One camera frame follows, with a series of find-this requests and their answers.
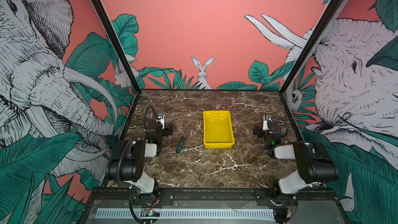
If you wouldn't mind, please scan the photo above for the yellow plastic bin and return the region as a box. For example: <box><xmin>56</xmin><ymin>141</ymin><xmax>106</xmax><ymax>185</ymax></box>
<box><xmin>203</xmin><ymin>111</ymin><xmax>235</xmax><ymax>149</ymax></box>

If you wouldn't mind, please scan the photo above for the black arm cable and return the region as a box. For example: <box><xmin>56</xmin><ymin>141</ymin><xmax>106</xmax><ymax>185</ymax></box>
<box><xmin>142</xmin><ymin>105</ymin><xmax>159</xmax><ymax>131</ymax></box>
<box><xmin>279</xmin><ymin>119</ymin><xmax>290</xmax><ymax>139</ymax></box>

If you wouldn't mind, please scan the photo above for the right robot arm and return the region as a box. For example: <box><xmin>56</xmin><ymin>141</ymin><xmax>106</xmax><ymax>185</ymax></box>
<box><xmin>253</xmin><ymin>116</ymin><xmax>340</xmax><ymax>206</ymax></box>

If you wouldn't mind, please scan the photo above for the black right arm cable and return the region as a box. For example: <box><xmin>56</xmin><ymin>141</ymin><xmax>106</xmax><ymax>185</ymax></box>
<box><xmin>279</xmin><ymin>119</ymin><xmax>290</xmax><ymax>139</ymax></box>

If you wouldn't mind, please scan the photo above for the black left frame post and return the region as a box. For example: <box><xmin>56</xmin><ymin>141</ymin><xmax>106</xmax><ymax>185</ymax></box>
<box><xmin>90</xmin><ymin>0</ymin><xmax>142</xmax><ymax>94</ymax></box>

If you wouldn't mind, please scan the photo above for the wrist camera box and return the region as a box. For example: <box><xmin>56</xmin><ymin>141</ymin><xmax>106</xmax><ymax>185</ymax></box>
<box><xmin>156</xmin><ymin>113</ymin><xmax>165</xmax><ymax>129</ymax></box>
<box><xmin>262</xmin><ymin>114</ymin><xmax>273</xmax><ymax>131</ymax></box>

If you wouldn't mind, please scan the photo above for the green black handled screwdriver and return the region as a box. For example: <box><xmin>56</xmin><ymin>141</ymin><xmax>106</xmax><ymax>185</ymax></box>
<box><xmin>176</xmin><ymin>125</ymin><xmax>191</xmax><ymax>154</ymax></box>

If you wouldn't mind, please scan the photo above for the white slotted cable duct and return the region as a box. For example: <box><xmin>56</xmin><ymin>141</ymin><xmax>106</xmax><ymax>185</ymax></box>
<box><xmin>94</xmin><ymin>208</ymin><xmax>275</xmax><ymax>220</ymax></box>

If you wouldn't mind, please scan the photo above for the small green circuit board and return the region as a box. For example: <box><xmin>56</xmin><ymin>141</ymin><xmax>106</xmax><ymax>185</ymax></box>
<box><xmin>142</xmin><ymin>208</ymin><xmax>160</xmax><ymax>218</ymax></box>

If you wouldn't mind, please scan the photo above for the black right frame post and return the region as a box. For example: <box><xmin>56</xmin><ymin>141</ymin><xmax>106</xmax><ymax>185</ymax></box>
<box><xmin>279</xmin><ymin>0</ymin><xmax>348</xmax><ymax>94</ymax></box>

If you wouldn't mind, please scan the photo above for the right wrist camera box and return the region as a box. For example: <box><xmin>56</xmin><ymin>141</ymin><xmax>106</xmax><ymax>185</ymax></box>
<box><xmin>262</xmin><ymin>114</ymin><xmax>273</xmax><ymax>131</ymax></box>

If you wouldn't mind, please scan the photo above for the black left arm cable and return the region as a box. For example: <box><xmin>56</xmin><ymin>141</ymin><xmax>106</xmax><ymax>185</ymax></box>
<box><xmin>142</xmin><ymin>105</ymin><xmax>159</xmax><ymax>131</ymax></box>

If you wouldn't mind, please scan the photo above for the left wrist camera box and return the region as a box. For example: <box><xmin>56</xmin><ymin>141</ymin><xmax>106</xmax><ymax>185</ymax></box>
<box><xmin>156</xmin><ymin>113</ymin><xmax>165</xmax><ymax>129</ymax></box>

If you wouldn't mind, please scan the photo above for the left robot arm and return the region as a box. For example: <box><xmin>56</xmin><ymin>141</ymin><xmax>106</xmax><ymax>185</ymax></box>
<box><xmin>105</xmin><ymin>121</ymin><xmax>173</xmax><ymax>205</ymax></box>

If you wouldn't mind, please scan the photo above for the black frame post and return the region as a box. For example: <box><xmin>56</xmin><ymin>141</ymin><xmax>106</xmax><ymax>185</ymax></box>
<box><xmin>90</xmin><ymin>0</ymin><xmax>142</xmax><ymax>94</ymax></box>
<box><xmin>279</xmin><ymin>0</ymin><xmax>348</xmax><ymax>94</ymax></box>

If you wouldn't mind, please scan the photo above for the black front mounting rail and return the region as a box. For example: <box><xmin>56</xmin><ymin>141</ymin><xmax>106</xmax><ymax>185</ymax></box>
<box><xmin>87</xmin><ymin>187</ymin><xmax>337</xmax><ymax>208</ymax></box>

